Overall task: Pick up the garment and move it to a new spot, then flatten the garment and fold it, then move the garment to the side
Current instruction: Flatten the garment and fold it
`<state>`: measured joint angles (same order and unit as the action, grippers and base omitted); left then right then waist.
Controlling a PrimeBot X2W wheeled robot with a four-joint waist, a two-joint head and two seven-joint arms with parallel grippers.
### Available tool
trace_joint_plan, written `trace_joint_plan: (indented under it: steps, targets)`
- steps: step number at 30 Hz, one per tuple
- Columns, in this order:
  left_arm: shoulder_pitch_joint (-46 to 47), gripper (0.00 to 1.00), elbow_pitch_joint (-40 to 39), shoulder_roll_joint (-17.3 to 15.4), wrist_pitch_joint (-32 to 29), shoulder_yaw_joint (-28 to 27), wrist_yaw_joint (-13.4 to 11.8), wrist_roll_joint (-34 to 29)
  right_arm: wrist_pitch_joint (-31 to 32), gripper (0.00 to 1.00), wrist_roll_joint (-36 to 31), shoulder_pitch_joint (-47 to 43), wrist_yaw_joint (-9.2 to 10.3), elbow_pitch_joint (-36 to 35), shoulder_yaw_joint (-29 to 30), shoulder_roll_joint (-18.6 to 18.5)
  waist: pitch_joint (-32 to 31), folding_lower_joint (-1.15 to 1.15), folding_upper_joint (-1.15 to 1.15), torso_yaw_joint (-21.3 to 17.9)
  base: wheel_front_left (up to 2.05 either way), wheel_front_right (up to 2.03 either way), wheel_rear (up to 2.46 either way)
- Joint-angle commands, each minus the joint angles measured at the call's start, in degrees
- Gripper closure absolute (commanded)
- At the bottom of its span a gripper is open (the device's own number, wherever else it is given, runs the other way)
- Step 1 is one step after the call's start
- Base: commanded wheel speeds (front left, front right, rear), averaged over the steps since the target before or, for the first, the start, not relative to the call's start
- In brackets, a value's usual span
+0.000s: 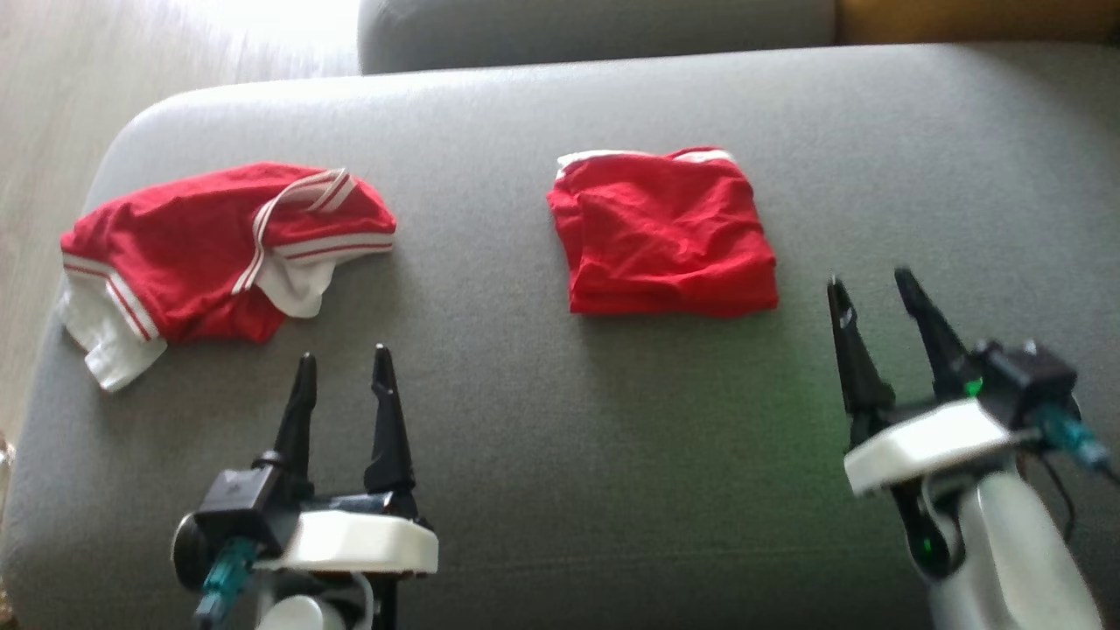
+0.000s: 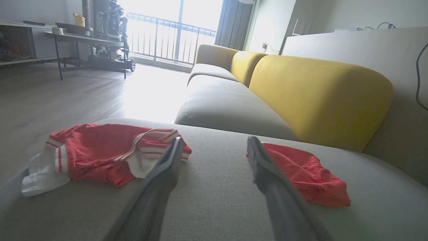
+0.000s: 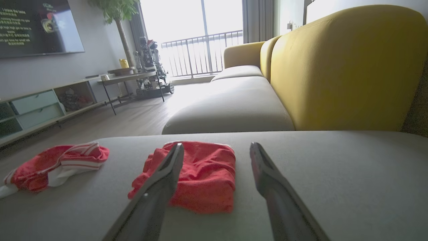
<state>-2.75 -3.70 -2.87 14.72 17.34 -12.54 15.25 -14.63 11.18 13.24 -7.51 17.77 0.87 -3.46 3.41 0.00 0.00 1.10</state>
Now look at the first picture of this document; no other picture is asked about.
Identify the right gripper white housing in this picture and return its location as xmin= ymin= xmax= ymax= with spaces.
xmin=827 ymin=267 xmax=1038 ymax=498

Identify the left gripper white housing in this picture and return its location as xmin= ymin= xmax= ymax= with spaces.
xmin=252 ymin=344 xmax=438 ymax=578

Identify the red jersey white trim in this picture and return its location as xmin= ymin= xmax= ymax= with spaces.
xmin=57 ymin=162 xmax=397 ymax=393

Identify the red shorts white trim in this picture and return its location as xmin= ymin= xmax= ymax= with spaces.
xmin=547 ymin=147 xmax=780 ymax=318

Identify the grey sofa chaise cushion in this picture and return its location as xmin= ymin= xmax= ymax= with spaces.
xmin=0 ymin=42 xmax=1120 ymax=630

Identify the teal plug camera cable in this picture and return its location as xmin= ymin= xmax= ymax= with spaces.
xmin=1032 ymin=407 xmax=1117 ymax=478
xmin=194 ymin=538 xmax=259 ymax=627

